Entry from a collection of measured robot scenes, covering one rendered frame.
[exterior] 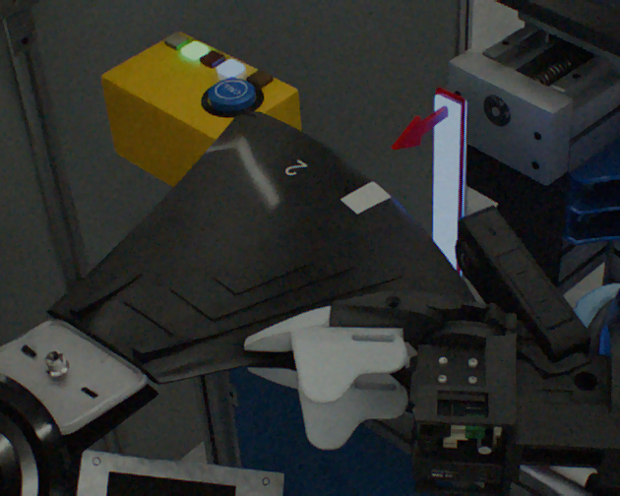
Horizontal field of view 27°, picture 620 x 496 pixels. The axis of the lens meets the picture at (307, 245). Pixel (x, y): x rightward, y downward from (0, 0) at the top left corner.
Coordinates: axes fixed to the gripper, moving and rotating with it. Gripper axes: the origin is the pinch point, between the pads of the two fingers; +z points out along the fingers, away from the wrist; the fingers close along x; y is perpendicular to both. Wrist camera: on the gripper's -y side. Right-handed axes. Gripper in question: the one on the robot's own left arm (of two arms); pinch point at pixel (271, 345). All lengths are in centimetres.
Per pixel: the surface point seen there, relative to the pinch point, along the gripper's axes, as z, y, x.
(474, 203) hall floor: -12, -144, 134
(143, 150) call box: 18.8, -38.4, 21.1
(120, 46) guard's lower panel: 34, -80, 42
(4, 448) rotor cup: 11.3, 11.6, -5.8
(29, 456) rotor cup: 10.5, 11.1, -4.4
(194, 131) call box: 12.4, -34.3, 14.9
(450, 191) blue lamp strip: -9.6, -22.3, 9.4
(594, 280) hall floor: -36, -122, 132
